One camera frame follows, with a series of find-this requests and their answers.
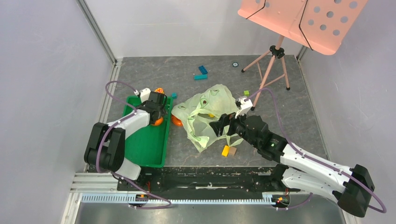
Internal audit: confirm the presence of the pale green plastic bag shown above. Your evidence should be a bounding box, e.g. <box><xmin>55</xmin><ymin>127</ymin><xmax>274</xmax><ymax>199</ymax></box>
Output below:
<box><xmin>171</xmin><ymin>84</ymin><xmax>243</xmax><ymax>153</ymax></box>

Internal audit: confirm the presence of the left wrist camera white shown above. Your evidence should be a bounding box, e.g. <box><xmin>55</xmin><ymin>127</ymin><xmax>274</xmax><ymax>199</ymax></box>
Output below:
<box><xmin>134</xmin><ymin>88</ymin><xmax>151</xmax><ymax>103</ymax></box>

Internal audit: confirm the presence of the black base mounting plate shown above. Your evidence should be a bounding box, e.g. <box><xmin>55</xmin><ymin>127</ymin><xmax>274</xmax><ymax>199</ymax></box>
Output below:
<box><xmin>136</xmin><ymin>167</ymin><xmax>286</xmax><ymax>200</ymax></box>

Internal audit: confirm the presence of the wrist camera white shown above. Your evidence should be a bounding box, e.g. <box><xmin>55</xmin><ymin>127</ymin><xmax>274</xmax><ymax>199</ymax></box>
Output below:
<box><xmin>235</xmin><ymin>96</ymin><xmax>253</xmax><ymax>118</ymax></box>
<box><xmin>134</xmin><ymin>88</ymin><xmax>151</xmax><ymax>103</ymax></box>

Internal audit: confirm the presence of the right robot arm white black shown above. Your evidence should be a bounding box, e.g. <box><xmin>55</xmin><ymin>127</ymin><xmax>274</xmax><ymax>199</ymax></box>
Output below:
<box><xmin>210</xmin><ymin>113</ymin><xmax>375</xmax><ymax>217</ymax></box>

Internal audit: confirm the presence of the blue lego brick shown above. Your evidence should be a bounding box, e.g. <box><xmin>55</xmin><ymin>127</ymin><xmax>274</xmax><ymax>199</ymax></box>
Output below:
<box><xmin>198</xmin><ymin>65</ymin><xmax>208</xmax><ymax>75</ymax></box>

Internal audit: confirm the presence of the brown wooden block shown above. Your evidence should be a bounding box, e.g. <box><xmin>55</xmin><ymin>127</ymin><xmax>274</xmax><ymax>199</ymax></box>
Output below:
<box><xmin>228</xmin><ymin>147</ymin><xmax>237</xmax><ymax>156</ymax></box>

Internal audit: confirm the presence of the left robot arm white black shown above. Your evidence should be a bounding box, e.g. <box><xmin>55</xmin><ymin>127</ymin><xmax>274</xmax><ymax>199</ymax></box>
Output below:
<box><xmin>84</xmin><ymin>88</ymin><xmax>168</xmax><ymax>190</ymax></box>

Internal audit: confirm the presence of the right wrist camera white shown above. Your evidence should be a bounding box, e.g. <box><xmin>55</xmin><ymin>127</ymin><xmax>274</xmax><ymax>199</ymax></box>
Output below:
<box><xmin>235</xmin><ymin>96</ymin><xmax>253</xmax><ymax>118</ymax></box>

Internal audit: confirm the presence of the orange fake fruit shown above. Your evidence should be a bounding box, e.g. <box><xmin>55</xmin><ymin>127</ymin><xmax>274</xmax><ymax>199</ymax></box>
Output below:
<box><xmin>152</xmin><ymin>117</ymin><xmax>164</xmax><ymax>126</ymax></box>

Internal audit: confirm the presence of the green plastic tray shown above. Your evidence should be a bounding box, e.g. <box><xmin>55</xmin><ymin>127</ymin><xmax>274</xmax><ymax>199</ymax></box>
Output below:
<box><xmin>125</xmin><ymin>98</ymin><xmax>173</xmax><ymax>168</ymax></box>

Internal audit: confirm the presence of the teal rectangular block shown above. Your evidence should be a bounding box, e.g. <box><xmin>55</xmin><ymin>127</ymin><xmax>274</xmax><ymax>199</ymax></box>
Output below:
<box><xmin>194</xmin><ymin>74</ymin><xmax>208</xmax><ymax>80</ymax></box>

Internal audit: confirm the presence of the pink tripod stand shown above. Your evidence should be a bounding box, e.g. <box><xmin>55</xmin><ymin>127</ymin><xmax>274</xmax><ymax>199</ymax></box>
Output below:
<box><xmin>241</xmin><ymin>35</ymin><xmax>291</xmax><ymax>111</ymax></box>

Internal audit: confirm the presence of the orange curved toy piece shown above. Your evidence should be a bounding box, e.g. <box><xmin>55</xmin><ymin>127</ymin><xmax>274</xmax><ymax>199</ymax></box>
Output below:
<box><xmin>171</xmin><ymin>115</ymin><xmax>183</xmax><ymax>126</ymax></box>

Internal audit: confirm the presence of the yellow block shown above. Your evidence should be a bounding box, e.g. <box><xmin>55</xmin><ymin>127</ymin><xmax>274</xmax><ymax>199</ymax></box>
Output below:
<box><xmin>221</xmin><ymin>145</ymin><xmax>230</xmax><ymax>157</ymax></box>

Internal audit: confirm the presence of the pink music stand desk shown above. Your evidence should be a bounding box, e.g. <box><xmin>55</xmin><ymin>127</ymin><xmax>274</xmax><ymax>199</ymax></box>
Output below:
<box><xmin>238</xmin><ymin>0</ymin><xmax>367</xmax><ymax>55</ymax></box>

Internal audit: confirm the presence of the white cable duct strip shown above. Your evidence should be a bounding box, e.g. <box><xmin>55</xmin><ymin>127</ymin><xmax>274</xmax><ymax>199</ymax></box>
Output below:
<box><xmin>81</xmin><ymin>193</ymin><xmax>277</xmax><ymax>205</ymax></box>

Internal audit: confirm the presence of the orange yellow round toy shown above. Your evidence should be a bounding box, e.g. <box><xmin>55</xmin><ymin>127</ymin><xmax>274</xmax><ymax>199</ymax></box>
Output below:
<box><xmin>155</xmin><ymin>88</ymin><xmax>164</xmax><ymax>94</ymax></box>

